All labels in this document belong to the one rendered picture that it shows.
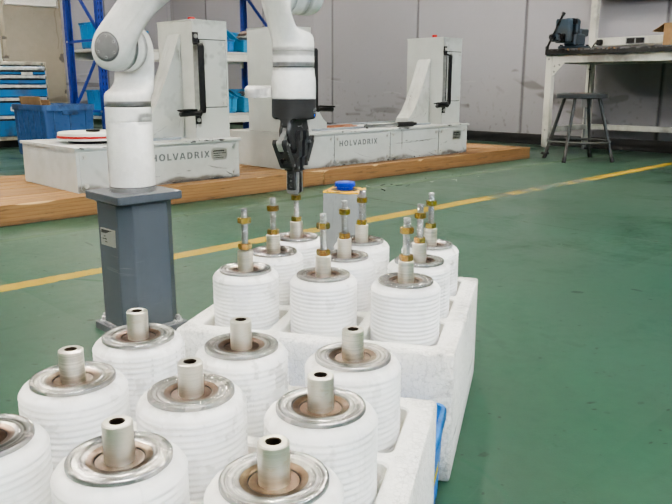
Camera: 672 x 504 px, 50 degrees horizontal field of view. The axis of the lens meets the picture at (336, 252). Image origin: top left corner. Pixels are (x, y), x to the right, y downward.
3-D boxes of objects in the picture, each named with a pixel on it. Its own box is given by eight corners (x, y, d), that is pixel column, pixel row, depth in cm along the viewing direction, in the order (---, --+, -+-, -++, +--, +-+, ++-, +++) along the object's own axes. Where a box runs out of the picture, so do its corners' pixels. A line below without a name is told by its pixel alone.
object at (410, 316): (442, 394, 106) (447, 276, 102) (428, 423, 97) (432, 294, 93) (379, 385, 109) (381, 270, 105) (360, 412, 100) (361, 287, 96)
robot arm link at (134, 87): (117, 26, 148) (122, 111, 152) (88, 22, 139) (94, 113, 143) (156, 25, 145) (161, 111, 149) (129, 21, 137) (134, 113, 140)
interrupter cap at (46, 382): (10, 395, 64) (9, 387, 63) (62, 363, 71) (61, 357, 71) (86, 404, 62) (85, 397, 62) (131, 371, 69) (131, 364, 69)
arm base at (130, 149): (102, 190, 150) (96, 106, 146) (142, 185, 156) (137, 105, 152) (123, 195, 143) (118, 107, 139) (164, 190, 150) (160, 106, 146)
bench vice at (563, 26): (570, 51, 535) (573, 16, 529) (592, 50, 523) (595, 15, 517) (541, 49, 507) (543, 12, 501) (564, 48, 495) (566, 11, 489)
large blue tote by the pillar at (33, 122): (14, 154, 542) (9, 103, 534) (65, 150, 572) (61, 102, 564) (47, 158, 510) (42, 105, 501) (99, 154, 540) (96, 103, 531)
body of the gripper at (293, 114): (304, 95, 116) (304, 153, 119) (323, 94, 124) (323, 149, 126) (262, 94, 119) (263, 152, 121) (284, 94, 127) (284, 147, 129)
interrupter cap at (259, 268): (246, 281, 100) (246, 276, 100) (208, 273, 104) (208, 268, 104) (282, 270, 106) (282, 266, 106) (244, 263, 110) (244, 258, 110)
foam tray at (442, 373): (181, 445, 106) (175, 328, 102) (273, 352, 142) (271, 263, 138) (448, 483, 96) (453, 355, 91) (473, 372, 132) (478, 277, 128)
